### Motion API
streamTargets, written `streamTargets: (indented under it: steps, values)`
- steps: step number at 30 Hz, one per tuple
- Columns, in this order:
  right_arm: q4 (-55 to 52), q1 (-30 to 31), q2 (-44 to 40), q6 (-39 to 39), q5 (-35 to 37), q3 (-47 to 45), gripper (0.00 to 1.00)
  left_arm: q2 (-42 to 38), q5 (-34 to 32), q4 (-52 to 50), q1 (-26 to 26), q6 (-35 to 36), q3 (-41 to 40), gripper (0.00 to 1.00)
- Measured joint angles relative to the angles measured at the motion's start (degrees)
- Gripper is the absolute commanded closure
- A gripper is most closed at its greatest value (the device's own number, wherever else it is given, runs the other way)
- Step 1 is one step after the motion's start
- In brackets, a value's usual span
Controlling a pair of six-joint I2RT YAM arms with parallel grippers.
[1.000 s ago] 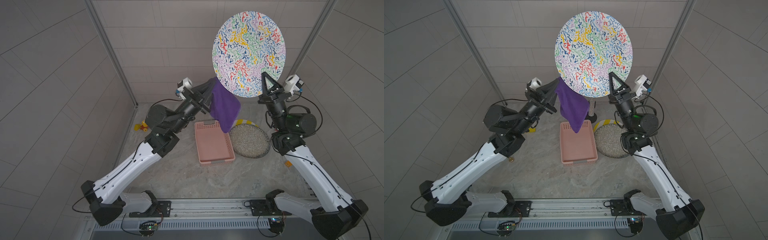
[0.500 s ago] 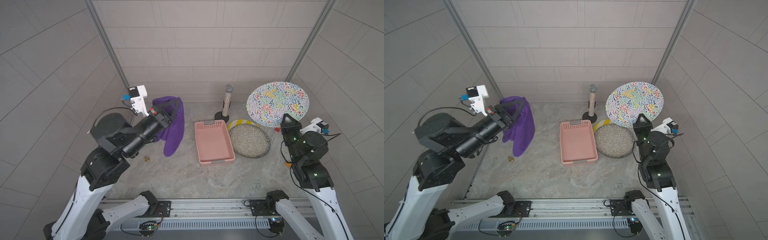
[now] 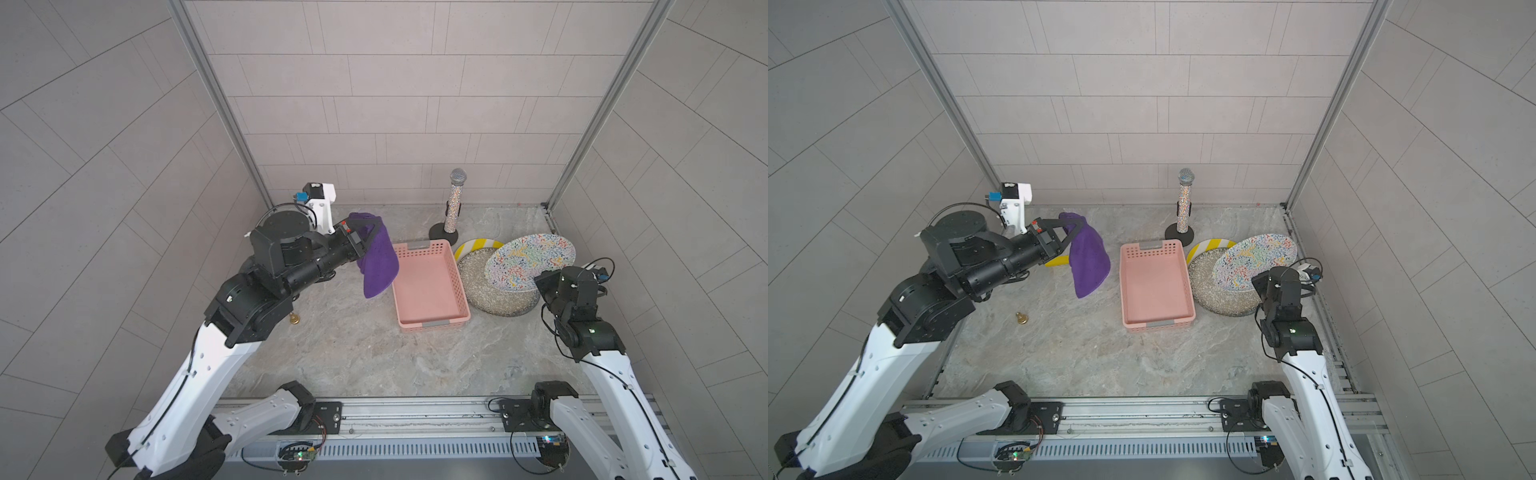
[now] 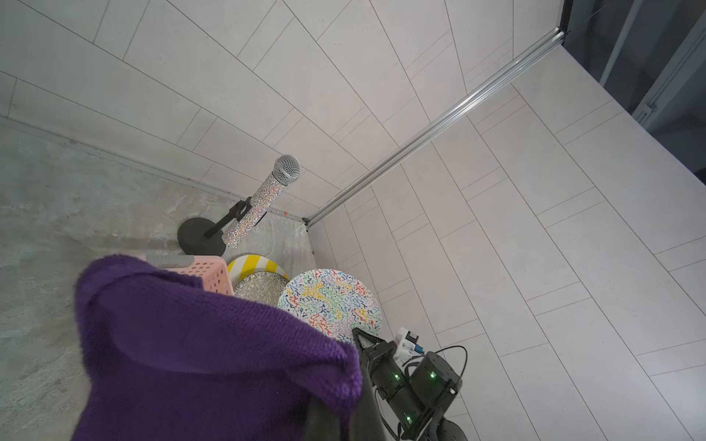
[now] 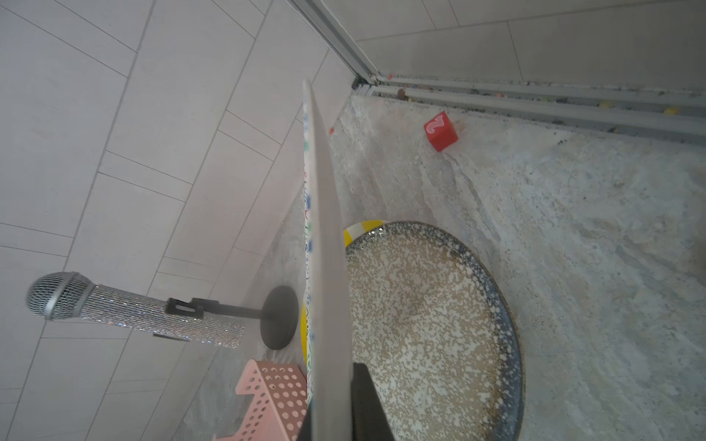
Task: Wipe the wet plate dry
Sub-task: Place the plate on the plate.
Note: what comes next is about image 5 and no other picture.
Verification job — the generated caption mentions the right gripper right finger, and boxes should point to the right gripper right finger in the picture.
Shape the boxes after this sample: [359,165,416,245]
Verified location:
[351,363,395,441]

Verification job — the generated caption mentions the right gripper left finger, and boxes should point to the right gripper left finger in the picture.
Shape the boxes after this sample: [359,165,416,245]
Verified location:
[297,408,312,441]

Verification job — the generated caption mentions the grey speckled plate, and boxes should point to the grey speckled plate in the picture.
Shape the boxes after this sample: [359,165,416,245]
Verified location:
[346,222,525,440]

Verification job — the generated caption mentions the yellow white striped plate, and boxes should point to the yellow white striped plate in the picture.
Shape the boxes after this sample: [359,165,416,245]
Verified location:
[300,220,385,361]

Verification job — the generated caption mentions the pink plastic dish rack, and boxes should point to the pink plastic dish rack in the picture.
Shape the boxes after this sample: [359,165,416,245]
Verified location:
[222,359,307,441]

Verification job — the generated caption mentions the sprinkle-filled microphone on stand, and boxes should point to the sprinkle-filled microphone on stand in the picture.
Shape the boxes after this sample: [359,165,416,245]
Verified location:
[26,272,300,350]

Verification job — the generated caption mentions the small red cube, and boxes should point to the small red cube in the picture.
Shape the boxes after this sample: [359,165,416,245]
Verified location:
[424,111,459,153]

